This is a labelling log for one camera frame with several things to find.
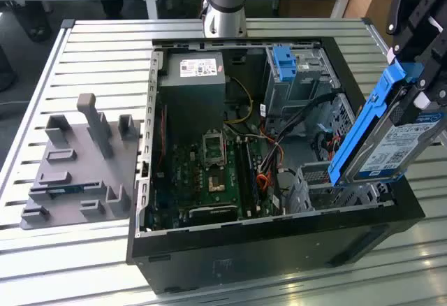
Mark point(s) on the blue plastic drive latch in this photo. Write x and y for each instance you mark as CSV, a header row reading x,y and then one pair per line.
x,y
283,65

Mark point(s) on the brown wooden cabinet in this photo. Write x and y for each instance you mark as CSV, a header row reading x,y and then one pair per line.
x,y
370,2

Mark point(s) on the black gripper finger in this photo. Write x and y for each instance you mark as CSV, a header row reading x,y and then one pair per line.
x,y
438,61
398,5

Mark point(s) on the RAM stick in slot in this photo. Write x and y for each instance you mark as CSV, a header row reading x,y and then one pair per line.
x,y
253,176

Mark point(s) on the CPU socket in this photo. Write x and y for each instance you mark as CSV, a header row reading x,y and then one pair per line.
x,y
216,182

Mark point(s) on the hard disk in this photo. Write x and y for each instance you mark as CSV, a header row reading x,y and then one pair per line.
x,y
394,149

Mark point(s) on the metal disk bay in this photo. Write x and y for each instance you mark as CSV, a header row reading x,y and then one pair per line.
x,y
314,176

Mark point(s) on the black open PC case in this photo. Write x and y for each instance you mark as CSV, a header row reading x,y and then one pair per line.
x,y
244,257

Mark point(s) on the metal drive cage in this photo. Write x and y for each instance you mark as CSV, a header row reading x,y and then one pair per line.
x,y
300,86

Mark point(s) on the black empty RAM slot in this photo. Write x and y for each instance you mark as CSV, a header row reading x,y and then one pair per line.
x,y
241,173

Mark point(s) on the grey power supply unit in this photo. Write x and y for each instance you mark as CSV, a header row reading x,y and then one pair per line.
x,y
190,100

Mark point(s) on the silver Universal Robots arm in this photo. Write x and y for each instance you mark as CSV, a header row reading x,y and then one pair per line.
x,y
227,5

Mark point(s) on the green motherboard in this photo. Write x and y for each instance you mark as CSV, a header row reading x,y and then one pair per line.
x,y
188,180

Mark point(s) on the RAM stick on rack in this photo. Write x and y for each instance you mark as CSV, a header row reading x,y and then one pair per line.
x,y
64,191

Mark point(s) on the grey parts rack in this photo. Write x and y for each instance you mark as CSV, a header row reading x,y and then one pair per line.
x,y
80,180

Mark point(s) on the black graphics card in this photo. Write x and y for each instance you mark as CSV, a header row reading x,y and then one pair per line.
x,y
213,215

